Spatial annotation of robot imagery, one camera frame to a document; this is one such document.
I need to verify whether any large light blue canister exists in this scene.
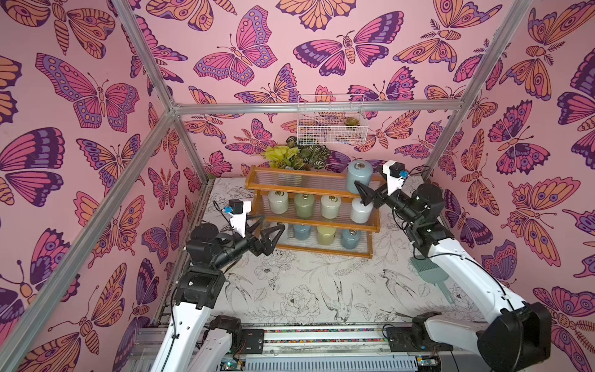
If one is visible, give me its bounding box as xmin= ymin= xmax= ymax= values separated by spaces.
xmin=346 ymin=160 xmax=373 ymax=194

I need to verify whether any cream canister shelf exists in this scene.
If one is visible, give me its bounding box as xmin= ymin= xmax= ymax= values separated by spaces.
xmin=321 ymin=195 xmax=342 ymax=219

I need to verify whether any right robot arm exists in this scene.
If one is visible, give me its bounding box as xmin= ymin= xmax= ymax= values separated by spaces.
xmin=354 ymin=178 xmax=552 ymax=371

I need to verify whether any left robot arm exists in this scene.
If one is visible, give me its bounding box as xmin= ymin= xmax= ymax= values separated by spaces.
xmin=151 ymin=218 xmax=286 ymax=371

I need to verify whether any white canister bottom shelf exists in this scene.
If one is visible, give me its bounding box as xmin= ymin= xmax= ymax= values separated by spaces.
xmin=271 ymin=223 xmax=289 ymax=244

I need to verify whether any blue canister bottom shelf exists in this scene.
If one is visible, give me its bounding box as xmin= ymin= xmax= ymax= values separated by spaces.
xmin=293 ymin=224 xmax=311 ymax=240

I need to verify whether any green canister middle shelf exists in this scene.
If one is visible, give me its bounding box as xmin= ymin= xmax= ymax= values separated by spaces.
xmin=294 ymin=193 xmax=315 ymax=219

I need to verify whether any wooden tiered shelf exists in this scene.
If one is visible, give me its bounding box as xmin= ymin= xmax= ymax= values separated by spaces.
xmin=245 ymin=166 xmax=381 ymax=259

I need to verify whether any yellow-green canister bottom shelf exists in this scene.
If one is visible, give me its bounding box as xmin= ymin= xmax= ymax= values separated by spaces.
xmin=316 ymin=226 xmax=337 ymax=246

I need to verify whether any blue canister bottom right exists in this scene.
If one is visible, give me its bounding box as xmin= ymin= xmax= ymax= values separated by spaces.
xmin=340 ymin=229 xmax=362 ymax=250

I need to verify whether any small succulent in basket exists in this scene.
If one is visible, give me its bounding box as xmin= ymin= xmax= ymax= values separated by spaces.
xmin=343 ymin=116 xmax=359 ymax=127

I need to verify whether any green leafy plant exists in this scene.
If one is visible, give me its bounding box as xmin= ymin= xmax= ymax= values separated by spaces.
xmin=261 ymin=136 xmax=331 ymax=171

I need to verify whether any green plastic dustpan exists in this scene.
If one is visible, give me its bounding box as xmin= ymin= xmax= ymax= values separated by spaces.
xmin=410 ymin=257 xmax=455 ymax=305

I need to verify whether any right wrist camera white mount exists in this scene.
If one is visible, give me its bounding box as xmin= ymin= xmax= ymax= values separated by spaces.
xmin=382 ymin=161 xmax=409 ymax=195

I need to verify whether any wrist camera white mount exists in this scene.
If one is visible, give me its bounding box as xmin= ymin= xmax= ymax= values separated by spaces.
xmin=382 ymin=161 xmax=409 ymax=195
xmin=223 ymin=199 xmax=252 ymax=237

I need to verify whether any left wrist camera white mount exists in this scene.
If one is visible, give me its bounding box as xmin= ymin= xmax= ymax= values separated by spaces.
xmin=223 ymin=199 xmax=252 ymax=237

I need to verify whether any white wire basket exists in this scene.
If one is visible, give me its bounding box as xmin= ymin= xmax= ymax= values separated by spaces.
xmin=295 ymin=93 xmax=369 ymax=146

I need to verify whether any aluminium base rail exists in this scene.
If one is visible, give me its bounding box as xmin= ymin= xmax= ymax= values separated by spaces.
xmin=125 ymin=322 xmax=526 ymax=372

